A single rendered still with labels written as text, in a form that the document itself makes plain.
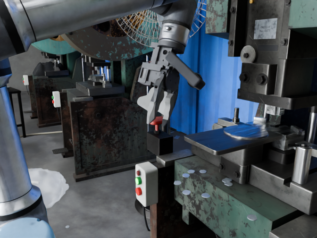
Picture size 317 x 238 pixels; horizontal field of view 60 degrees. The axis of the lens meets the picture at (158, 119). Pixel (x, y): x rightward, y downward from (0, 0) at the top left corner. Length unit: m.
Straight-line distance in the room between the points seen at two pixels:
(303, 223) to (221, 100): 2.10
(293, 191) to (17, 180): 0.63
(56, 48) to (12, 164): 3.05
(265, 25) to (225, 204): 0.49
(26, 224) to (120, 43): 1.54
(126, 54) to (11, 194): 1.50
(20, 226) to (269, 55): 0.71
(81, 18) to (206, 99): 2.47
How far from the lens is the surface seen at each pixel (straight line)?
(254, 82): 0.81
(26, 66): 7.17
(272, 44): 0.81
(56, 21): 0.49
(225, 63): 2.67
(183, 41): 0.71
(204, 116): 2.95
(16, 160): 0.65
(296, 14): 0.72
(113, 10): 0.52
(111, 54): 1.97
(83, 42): 1.91
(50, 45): 3.62
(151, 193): 0.96
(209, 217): 0.87
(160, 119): 1.00
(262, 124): 0.93
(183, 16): 0.72
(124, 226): 1.74
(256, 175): 0.81
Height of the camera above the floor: 1.02
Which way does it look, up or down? 15 degrees down
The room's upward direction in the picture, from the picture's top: straight up
